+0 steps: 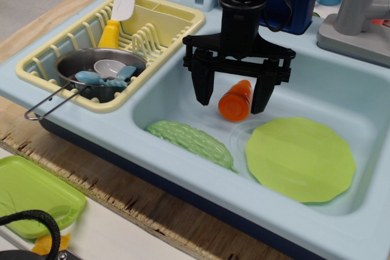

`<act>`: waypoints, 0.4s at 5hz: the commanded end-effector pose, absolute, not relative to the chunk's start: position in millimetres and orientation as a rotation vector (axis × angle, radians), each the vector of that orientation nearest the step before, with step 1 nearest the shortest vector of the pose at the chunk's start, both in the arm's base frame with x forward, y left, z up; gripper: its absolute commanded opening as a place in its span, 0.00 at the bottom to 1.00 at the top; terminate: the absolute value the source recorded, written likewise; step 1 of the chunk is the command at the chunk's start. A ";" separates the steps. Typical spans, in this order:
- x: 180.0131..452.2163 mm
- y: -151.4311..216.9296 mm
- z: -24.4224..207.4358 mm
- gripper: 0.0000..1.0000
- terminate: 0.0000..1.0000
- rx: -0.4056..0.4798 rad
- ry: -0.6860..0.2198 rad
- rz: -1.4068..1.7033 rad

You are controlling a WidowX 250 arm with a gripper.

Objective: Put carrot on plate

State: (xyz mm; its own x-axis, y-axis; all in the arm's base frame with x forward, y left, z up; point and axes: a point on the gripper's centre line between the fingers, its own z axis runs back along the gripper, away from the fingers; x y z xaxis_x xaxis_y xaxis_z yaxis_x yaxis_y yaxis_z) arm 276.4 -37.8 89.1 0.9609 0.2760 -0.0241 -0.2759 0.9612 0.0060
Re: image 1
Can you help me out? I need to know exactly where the grey toy spoon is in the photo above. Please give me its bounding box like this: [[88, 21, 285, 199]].
[[94, 59, 125, 79]]

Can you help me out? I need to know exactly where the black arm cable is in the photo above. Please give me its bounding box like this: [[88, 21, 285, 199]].
[[262, 0, 293, 33]]

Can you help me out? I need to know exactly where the light blue toy sink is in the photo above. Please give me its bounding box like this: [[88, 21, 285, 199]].
[[0, 0, 390, 260]]

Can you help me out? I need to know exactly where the green plastic plate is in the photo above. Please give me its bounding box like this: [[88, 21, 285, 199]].
[[245, 118, 356, 203]]

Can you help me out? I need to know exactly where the white yellow toy knife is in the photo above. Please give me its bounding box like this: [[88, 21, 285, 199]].
[[98, 0, 135, 49]]

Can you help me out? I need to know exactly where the blue toy spoon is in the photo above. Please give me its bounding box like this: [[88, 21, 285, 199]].
[[75, 71, 101, 85]]

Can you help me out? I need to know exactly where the steel saucepan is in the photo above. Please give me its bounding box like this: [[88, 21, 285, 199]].
[[24, 48, 147, 121]]

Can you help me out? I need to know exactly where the yellow tape piece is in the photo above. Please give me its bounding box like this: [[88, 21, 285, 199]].
[[31, 233, 71, 256]]

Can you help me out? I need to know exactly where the orange toy carrot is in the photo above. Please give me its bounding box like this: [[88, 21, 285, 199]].
[[218, 80, 252, 122]]

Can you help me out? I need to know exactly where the green toy bitter gourd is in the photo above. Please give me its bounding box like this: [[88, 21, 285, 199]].
[[146, 121, 238, 173]]

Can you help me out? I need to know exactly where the green plastic tray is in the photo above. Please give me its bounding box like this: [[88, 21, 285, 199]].
[[1, 156, 86, 230]]

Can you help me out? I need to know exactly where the dark blue box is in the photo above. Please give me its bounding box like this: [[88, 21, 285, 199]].
[[264, 0, 316, 35]]

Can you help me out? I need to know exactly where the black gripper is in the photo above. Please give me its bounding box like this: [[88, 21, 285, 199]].
[[183, 0, 296, 114]]

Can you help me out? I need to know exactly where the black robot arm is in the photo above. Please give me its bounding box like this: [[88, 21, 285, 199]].
[[183, 0, 296, 114]]

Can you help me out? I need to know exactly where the grey toy faucet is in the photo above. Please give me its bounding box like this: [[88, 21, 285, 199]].
[[317, 0, 389, 68]]

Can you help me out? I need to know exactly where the black braided cable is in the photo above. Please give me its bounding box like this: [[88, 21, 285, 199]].
[[0, 209, 62, 260]]

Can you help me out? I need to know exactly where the yellow dish rack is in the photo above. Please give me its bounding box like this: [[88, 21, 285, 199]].
[[15, 0, 205, 113]]

